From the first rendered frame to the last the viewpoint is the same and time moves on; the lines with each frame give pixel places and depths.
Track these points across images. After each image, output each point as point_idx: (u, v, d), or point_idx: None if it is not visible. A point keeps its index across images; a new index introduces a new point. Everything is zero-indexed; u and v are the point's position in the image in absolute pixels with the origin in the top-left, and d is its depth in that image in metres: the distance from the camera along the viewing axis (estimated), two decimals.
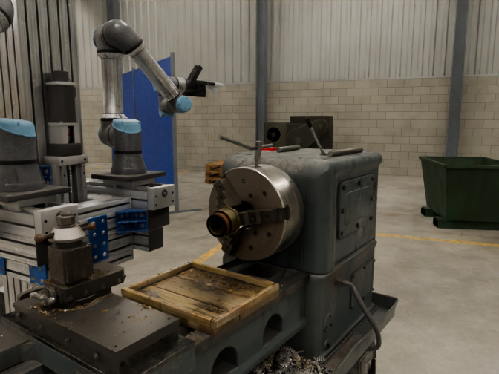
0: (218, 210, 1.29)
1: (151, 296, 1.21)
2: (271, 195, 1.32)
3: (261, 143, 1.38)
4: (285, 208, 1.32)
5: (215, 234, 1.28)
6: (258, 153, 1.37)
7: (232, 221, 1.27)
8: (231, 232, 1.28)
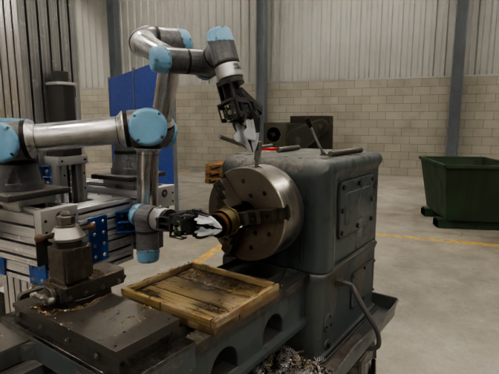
0: (218, 210, 1.29)
1: (151, 296, 1.21)
2: (271, 195, 1.32)
3: (261, 143, 1.38)
4: (285, 208, 1.32)
5: (215, 234, 1.28)
6: (258, 153, 1.37)
7: (232, 221, 1.27)
8: (231, 232, 1.28)
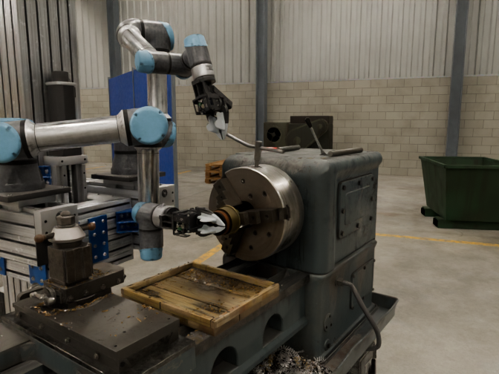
0: (219, 208, 1.30)
1: (151, 296, 1.21)
2: (271, 195, 1.32)
3: (261, 144, 1.37)
4: (285, 208, 1.32)
5: None
6: (254, 153, 1.38)
7: (232, 220, 1.28)
8: (231, 231, 1.28)
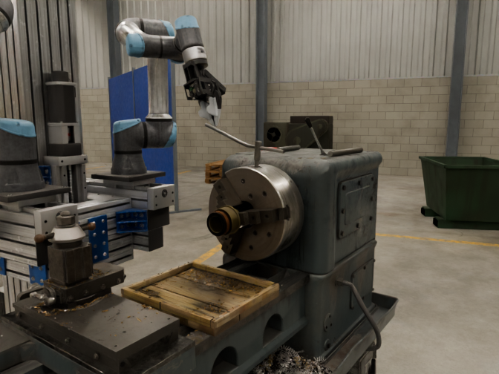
0: (219, 208, 1.30)
1: (151, 296, 1.21)
2: (271, 195, 1.32)
3: (261, 144, 1.37)
4: (285, 208, 1.32)
5: (215, 232, 1.28)
6: (254, 153, 1.38)
7: (232, 220, 1.28)
8: (231, 231, 1.28)
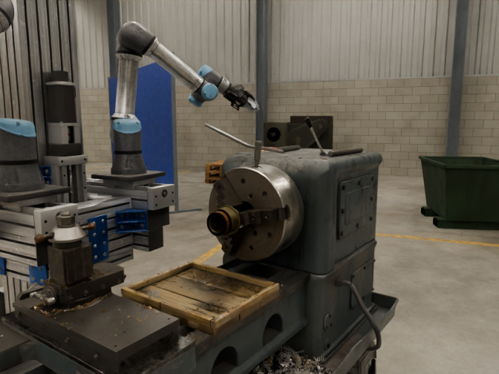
0: (219, 208, 1.30)
1: (151, 296, 1.21)
2: (271, 195, 1.32)
3: (261, 144, 1.37)
4: (285, 208, 1.32)
5: (215, 232, 1.28)
6: (254, 153, 1.38)
7: (232, 220, 1.28)
8: (231, 231, 1.28)
